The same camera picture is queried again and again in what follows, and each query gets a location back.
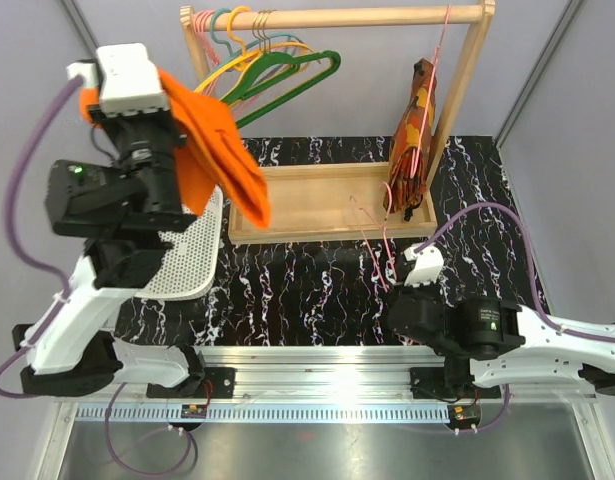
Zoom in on orange trousers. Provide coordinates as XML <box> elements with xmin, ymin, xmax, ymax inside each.
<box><xmin>77</xmin><ymin>67</ymin><xmax>273</xmax><ymax>231</ymax></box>

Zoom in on camouflage patterned trousers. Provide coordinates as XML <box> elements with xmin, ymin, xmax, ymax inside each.
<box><xmin>383</xmin><ymin>58</ymin><xmax>437</xmax><ymax>222</ymax></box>

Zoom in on white slotted cable duct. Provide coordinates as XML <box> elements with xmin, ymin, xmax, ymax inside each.
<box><xmin>76</xmin><ymin>403</ymin><xmax>450</xmax><ymax>424</ymax></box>

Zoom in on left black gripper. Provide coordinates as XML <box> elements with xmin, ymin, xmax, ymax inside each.
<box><xmin>83</xmin><ymin>88</ymin><xmax>187</xmax><ymax>225</ymax></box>

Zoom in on pink wire hanger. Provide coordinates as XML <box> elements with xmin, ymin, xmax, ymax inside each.
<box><xmin>348</xmin><ymin>180</ymin><xmax>413</xmax><ymax>346</ymax></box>
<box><xmin>410</xmin><ymin>4</ymin><xmax>452</xmax><ymax>179</ymax></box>

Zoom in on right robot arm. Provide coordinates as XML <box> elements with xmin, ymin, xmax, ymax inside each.
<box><xmin>388</xmin><ymin>288</ymin><xmax>615</xmax><ymax>399</ymax></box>

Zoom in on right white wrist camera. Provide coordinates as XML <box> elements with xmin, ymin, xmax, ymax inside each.
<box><xmin>403</xmin><ymin>243</ymin><xmax>444</xmax><ymax>288</ymax></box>

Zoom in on wooden clothes rack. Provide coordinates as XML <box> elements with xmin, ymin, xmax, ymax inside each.
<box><xmin>179</xmin><ymin>0</ymin><xmax>497</xmax><ymax>246</ymax></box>

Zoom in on pink wire hangers left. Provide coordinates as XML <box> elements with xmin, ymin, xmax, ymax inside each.
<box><xmin>192</xmin><ymin>10</ymin><xmax>268</xmax><ymax>116</ymax></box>

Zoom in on teal plastic hanger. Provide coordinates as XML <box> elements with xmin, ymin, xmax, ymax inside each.
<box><xmin>194</xmin><ymin>6</ymin><xmax>313</xmax><ymax>101</ymax></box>

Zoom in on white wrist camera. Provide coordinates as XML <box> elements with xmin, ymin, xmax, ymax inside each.
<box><xmin>66</xmin><ymin>43</ymin><xmax>170</xmax><ymax>122</ymax></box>
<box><xmin>403</xmin><ymin>243</ymin><xmax>444</xmax><ymax>288</ymax></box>

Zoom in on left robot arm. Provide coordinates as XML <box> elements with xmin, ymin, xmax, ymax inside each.
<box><xmin>13</xmin><ymin>106</ymin><xmax>205</xmax><ymax>398</ymax></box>

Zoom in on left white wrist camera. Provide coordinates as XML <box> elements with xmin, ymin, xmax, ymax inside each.
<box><xmin>66</xmin><ymin>43</ymin><xmax>170</xmax><ymax>122</ymax></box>

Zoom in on white perforated plastic basket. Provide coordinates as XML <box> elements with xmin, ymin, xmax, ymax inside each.
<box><xmin>135</xmin><ymin>187</ymin><xmax>223</xmax><ymax>301</ymax></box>

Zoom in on yellow plastic hanger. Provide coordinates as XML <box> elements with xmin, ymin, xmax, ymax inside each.
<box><xmin>194</xmin><ymin>6</ymin><xmax>313</xmax><ymax>95</ymax></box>

